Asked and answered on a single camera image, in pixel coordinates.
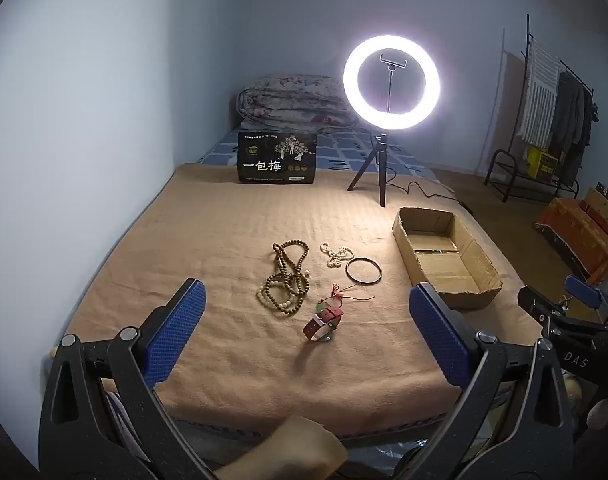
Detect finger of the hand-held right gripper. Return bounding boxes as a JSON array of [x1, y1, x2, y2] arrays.
[[564, 275, 607, 313], [517, 285, 575, 333]]

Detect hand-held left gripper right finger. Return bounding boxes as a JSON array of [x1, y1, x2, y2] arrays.
[[399, 282, 577, 480]]

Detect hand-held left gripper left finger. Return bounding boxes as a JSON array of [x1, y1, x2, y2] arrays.
[[38, 277, 219, 480]]

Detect cardboard box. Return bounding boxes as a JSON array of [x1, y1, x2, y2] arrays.
[[393, 206, 504, 310]]

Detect cream bead bracelet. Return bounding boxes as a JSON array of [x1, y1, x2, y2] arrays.
[[256, 280, 305, 318]]

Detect thin dark bangle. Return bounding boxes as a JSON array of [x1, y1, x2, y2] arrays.
[[345, 257, 383, 286]]

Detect green pendant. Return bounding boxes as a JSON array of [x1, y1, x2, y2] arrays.
[[317, 283, 376, 312]]

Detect brown wooden bead necklace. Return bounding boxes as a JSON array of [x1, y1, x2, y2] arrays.
[[269, 241, 313, 312]]

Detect red strap watch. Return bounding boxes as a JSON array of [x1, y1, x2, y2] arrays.
[[303, 302, 344, 344]]

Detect white pearl necklace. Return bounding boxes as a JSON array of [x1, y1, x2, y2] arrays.
[[320, 242, 355, 269]]

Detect person's right forearm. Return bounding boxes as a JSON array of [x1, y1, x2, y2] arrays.
[[585, 394, 608, 444]]

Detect wooden crate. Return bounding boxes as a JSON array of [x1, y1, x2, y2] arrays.
[[583, 185, 608, 237]]

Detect yellow box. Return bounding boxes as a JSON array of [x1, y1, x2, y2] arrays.
[[526, 146, 560, 180]]

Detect black clothes rack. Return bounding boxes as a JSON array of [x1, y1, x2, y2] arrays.
[[484, 14, 598, 204]]

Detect beige cloth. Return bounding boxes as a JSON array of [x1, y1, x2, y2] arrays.
[[216, 416, 349, 480]]

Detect dark hanging clothes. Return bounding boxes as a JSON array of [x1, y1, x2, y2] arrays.
[[549, 71, 598, 172]]

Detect black printed box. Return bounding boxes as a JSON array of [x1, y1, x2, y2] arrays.
[[237, 131, 319, 185]]

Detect blue patterned bed sheet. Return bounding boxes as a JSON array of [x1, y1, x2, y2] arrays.
[[199, 127, 442, 184]]

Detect white striped towel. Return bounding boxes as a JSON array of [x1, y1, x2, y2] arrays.
[[515, 37, 561, 147]]

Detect folded floral quilt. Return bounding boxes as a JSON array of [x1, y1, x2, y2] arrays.
[[235, 74, 357, 131]]

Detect phone clamp on pole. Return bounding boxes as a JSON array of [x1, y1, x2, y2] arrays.
[[377, 52, 409, 114]]

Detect black power cable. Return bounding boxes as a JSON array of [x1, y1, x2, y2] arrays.
[[384, 169, 467, 203]]

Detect round ring light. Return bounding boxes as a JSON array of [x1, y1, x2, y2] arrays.
[[342, 35, 441, 131]]

